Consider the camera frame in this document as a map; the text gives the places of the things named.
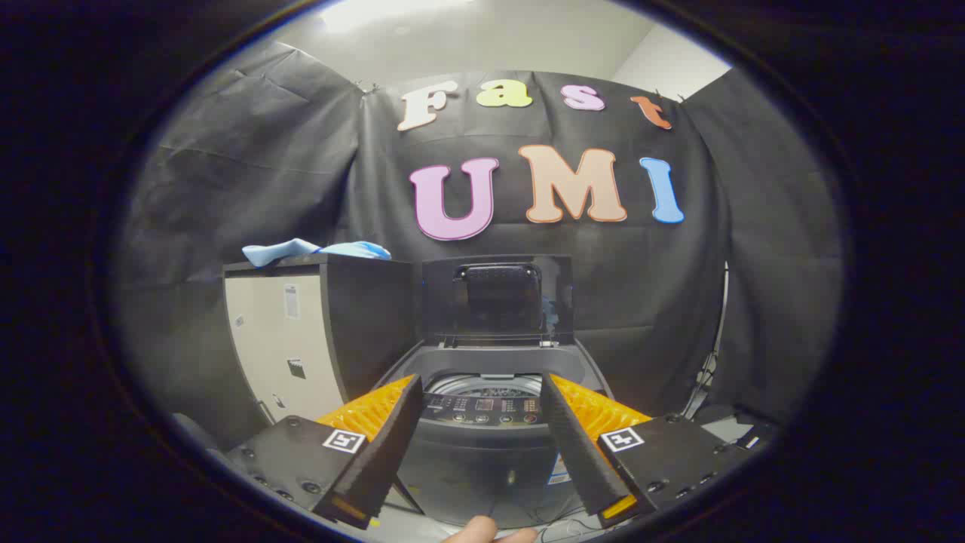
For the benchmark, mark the light blue button shirt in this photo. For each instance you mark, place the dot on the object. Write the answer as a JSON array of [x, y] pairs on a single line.
[[301, 249]]

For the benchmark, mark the grey top-load washing machine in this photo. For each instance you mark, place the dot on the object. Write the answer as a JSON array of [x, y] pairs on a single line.
[[482, 467]]

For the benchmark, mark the dark cabinet with beige side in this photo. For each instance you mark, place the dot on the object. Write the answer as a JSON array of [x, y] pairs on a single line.
[[279, 339]]

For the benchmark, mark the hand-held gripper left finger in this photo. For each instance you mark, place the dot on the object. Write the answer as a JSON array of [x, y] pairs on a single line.
[[388, 445]]

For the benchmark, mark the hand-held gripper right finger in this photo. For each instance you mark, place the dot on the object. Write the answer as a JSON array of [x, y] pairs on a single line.
[[577, 445]]

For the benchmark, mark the dark washing machine lid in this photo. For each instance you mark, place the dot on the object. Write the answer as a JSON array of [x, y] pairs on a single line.
[[445, 302]]

